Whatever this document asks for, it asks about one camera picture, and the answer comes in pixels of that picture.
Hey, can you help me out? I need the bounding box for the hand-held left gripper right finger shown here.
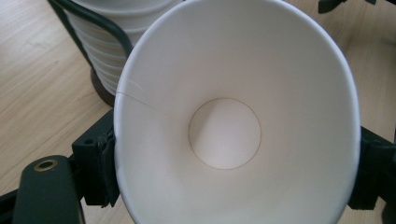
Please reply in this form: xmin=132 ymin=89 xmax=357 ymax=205
xmin=347 ymin=125 xmax=396 ymax=211

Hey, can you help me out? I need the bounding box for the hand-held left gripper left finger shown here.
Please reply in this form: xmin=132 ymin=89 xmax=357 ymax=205
xmin=71 ymin=108 xmax=121 ymax=208

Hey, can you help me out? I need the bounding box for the stack of white paper cups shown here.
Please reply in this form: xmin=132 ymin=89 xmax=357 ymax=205
xmin=65 ymin=0 xmax=185 ymax=98

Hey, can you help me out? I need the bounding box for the single white paper cup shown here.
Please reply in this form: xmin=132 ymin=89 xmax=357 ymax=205
xmin=112 ymin=0 xmax=362 ymax=224

